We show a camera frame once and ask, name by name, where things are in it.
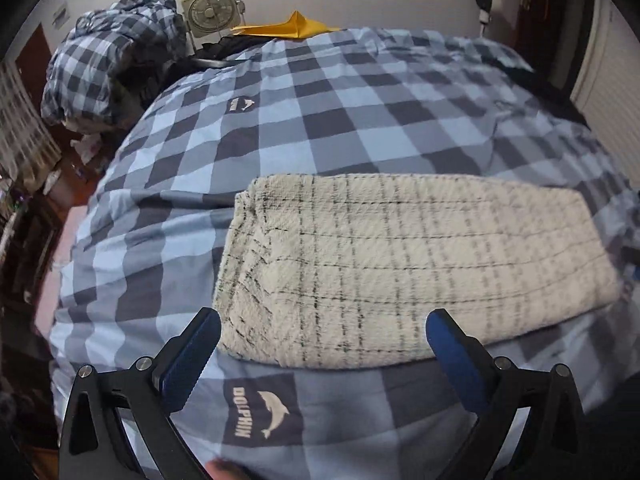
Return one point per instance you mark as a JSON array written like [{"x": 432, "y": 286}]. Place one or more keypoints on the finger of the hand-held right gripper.
[{"x": 635, "y": 274}]

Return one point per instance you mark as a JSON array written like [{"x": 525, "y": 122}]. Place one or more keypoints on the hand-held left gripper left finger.
[{"x": 187, "y": 360}]

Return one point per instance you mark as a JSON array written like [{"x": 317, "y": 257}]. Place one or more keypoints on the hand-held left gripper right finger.
[{"x": 460, "y": 360}]

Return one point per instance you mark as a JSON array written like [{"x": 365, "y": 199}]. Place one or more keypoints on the cream plaid jacket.
[{"x": 400, "y": 270}]

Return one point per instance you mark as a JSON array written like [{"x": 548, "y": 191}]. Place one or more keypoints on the dark wooden side table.
[{"x": 30, "y": 240}]

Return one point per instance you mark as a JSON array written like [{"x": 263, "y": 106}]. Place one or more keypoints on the black cloth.
[
  {"x": 215, "y": 52},
  {"x": 550, "y": 95}
]

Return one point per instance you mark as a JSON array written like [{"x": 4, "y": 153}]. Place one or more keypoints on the white slatted panel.
[{"x": 615, "y": 75}]

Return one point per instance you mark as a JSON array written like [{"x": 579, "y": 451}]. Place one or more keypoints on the crumpled white tissue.
[{"x": 87, "y": 149}]

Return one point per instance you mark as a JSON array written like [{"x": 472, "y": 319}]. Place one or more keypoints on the blue checked bed cover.
[{"x": 350, "y": 110}]

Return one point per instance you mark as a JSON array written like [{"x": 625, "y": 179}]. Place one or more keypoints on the dark red door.
[{"x": 532, "y": 20}]

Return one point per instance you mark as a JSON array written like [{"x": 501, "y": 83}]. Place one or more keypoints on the crumpled checked quilt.
[{"x": 100, "y": 60}]

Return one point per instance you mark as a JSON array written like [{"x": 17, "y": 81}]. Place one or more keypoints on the dark red cabinet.
[{"x": 32, "y": 65}]

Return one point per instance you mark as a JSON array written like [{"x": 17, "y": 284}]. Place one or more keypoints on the beige box fan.
[{"x": 207, "y": 10}]

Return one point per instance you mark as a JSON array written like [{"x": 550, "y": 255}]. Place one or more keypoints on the yellow cloth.
[{"x": 300, "y": 27}]

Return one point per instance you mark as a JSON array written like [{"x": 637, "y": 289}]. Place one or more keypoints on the black and white wall device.
[{"x": 484, "y": 2}]

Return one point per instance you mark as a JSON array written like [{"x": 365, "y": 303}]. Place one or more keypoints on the white wall plate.
[{"x": 60, "y": 15}]

